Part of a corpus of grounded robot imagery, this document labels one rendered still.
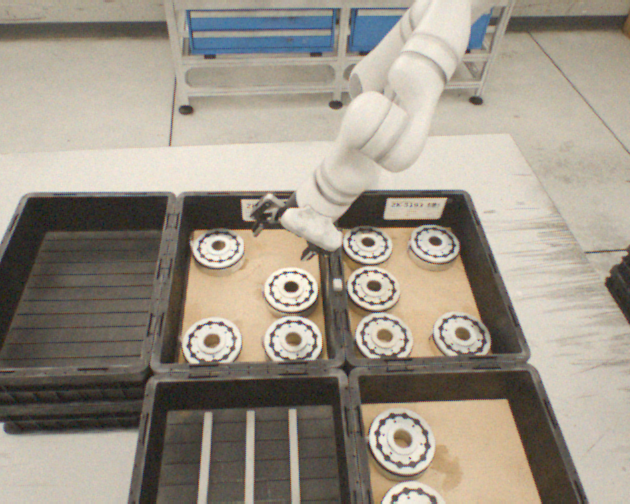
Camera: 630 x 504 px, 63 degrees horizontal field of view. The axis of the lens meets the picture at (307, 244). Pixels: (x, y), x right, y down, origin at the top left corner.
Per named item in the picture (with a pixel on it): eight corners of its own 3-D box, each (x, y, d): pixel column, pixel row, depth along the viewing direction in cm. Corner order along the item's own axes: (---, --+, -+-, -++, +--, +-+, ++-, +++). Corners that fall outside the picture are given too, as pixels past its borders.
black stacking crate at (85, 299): (44, 233, 109) (24, 194, 101) (184, 231, 112) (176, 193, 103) (-24, 412, 83) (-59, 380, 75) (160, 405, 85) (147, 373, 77)
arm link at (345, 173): (295, 178, 69) (348, 214, 70) (354, 104, 57) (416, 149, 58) (313, 146, 73) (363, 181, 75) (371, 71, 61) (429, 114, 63)
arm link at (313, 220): (277, 226, 71) (297, 203, 66) (299, 169, 77) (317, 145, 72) (333, 255, 73) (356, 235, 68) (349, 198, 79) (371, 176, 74)
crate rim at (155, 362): (179, 199, 104) (177, 190, 103) (325, 198, 107) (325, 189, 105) (150, 380, 78) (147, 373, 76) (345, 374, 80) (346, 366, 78)
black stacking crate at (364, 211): (323, 230, 114) (326, 192, 105) (453, 228, 116) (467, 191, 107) (340, 399, 88) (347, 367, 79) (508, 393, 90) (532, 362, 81)
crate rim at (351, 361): (325, 198, 107) (326, 189, 105) (465, 197, 109) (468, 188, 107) (345, 374, 80) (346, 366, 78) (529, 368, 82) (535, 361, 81)
